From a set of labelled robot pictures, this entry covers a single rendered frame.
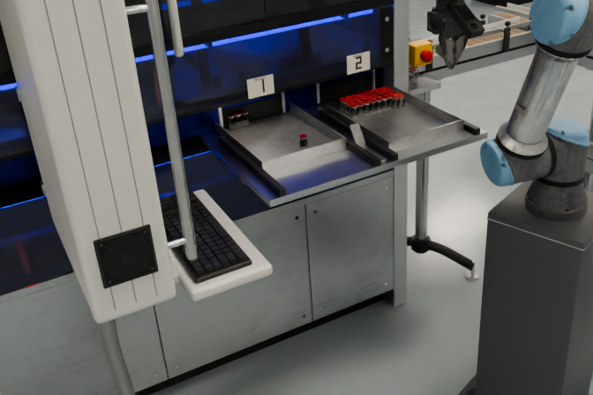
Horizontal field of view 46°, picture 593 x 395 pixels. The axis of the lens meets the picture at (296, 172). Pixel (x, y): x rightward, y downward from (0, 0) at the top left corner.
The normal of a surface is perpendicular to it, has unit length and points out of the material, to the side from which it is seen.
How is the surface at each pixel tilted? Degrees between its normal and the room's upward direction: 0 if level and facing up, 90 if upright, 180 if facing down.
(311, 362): 0
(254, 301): 90
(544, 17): 83
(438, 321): 0
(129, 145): 90
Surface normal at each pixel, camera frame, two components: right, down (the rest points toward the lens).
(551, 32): -0.94, 0.09
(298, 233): 0.47, 0.38
